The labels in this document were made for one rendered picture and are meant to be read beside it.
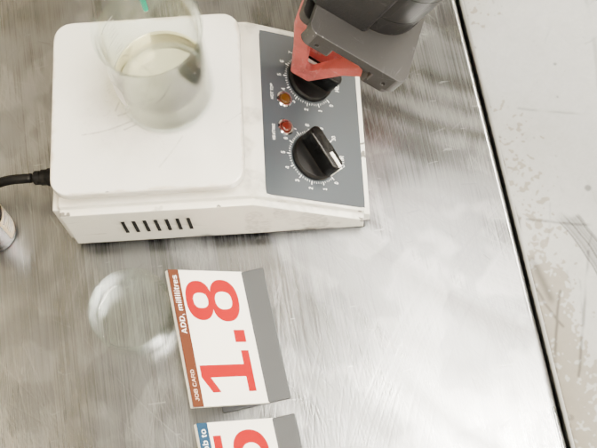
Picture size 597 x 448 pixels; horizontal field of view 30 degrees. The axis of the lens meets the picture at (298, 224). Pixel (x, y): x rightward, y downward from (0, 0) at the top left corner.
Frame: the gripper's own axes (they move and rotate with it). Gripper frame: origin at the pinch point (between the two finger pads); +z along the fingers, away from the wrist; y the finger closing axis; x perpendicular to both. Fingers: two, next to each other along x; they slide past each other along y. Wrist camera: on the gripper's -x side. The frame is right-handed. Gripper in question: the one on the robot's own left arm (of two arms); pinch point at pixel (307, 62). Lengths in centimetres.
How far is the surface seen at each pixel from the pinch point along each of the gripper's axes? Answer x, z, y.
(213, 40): -6.1, 0.9, 1.5
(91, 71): -11.8, 4.7, 5.5
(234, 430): 5.4, 6.7, 22.4
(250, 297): 3.9, 7.8, 13.2
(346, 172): 5.4, 1.6, 5.0
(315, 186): 3.7, 1.6, 7.1
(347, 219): 6.8, 2.3, 7.7
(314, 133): 2.0, -0.2, 4.8
